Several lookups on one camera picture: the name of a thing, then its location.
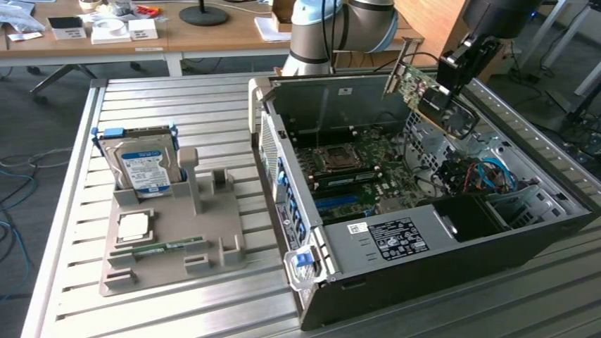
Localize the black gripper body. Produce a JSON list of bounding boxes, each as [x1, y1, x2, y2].
[[462, 0, 545, 40]]

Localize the hard disk in blue carrier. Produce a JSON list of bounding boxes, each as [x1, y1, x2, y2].
[[90, 125, 182, 200]]

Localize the orange small item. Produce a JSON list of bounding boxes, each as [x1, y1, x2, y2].
[[134, 4, 165, 19]]

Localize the white paper label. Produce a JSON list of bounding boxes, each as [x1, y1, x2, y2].
[[6, 31, 43, 42]]

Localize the brown cardboard box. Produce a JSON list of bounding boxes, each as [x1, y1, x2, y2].
[[270, 0, 301, 25]]

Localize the white box with black top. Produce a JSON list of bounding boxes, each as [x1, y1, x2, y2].
[[47, 16, 87, 41]]

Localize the black round lamp base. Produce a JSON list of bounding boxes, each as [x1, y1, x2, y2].
[[179, 0, 230, 26]]

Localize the plain white box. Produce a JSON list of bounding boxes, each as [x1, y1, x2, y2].
[[126, 18, 158, 42]]

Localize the light wooden office desk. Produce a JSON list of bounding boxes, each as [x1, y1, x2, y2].
[[166, 0, 426, 77], [0, 0, 170, 105]]

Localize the green motherboard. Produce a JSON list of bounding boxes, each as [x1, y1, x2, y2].
[[286, 130, 445, 226]]

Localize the grey power supply unit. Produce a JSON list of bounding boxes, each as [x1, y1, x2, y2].
[[322, 204, 459, 275]]

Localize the CPU socket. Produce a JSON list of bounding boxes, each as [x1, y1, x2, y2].
[[315, 144, 363, 173]]

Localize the clear plastic bag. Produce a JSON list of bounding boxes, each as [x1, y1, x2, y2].
[[0, 1, 46, 33]]

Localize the blue disk wire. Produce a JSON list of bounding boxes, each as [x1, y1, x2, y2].
[[471, 157, 519, 193]]

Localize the black open PC case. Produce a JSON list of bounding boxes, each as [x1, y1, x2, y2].
[[246, 62, 601, 332]]

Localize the metal disk bay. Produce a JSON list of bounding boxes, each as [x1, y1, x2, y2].
[[482, 182, 571, 230]]

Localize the silver CPU chip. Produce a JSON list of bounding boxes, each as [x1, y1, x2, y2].
[[115, 212, 151, 243]]

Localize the grey plastic parts rack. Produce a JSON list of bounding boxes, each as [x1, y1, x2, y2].
[[97, 146, 249, 298]]

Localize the green graphics card black cooler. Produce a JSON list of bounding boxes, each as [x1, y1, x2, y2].
[[382, 37, 482, 141]]

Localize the white paper stack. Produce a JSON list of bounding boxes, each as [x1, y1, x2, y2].
[[254, 15, 294, 43]]

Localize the blue floor cable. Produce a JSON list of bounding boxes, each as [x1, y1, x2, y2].
[[0, 165, 35, 302]]

